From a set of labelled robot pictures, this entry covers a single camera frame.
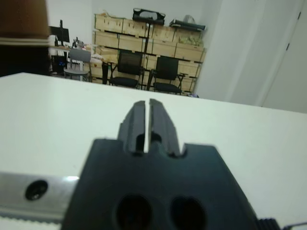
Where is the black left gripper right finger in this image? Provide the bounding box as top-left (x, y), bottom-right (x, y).
top-left (148, 98), bottom-right (185, 158)

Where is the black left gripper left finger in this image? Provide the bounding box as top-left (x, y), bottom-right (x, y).
top-left (117, 100), bottom-right (147, 155)

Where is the wooden crate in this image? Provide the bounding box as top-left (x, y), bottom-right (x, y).
top-left (174, 42), bottom-right (207, 62)
top-left (118, 34), bottom-right (147, 52)
top-left (93, 45), bottom-right (119, 60)
top-left (179, 73), bottom-right (198, 93)
top-left (91, 59), bottom-right (104, 79)
top-left (173, 28), bottom-right (204, 46)
top-left (94, 13), bottom-right (124, 33)
top-left (178, 59), bottom-right (201, 75)
top-left (122, 18), bottom-right (150, 38)
top-left (93, 30), bottom-right (120, 47)
top-left (151, 23), bottom-right (177, 42)
top-left (151, 39), bottom-right (177, 58)
top-left (143, 54), bottom-right (159, 70)

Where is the black mesh office chair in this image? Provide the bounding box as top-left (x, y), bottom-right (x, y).
top-left (151, 56), bottom-right (190, 95)
top-left (102, 51), bottom-right (145, 89)

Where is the grey plastic chair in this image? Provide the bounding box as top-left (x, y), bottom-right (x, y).
top-left (63, 48), bottom-right (93, 82)

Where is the black computer tower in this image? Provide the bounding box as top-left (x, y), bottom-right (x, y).
top-left (51, 55), bottom-right (67, 74)

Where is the dark gadget pile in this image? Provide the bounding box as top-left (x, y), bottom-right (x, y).
top-left (71, 36), bottom-right (85, 50)

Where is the black tripod stand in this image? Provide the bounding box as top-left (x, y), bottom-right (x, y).
top-left (138, 21), bottom-right (155, 91)

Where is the grey and black bag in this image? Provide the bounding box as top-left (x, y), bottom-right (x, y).
top-left (169, 14), bottom-right (207, 31)

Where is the black carry bag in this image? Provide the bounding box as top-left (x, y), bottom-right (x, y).
top-left (132, 8), bottom-right (166, 26)

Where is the black computer monitor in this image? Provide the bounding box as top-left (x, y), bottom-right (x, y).
top-left (49, 19), bottom-right (70, 46)

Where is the white door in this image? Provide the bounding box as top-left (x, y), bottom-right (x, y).
top-left (261, 4), bottom-right (307, 113)

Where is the brown and black cabinet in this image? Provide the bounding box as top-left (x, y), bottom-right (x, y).
top-left (0, 0), bottom-right (51, 78)

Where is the white frame desk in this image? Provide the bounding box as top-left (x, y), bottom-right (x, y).
top-left (49, 44), bottom-right (94, 75)

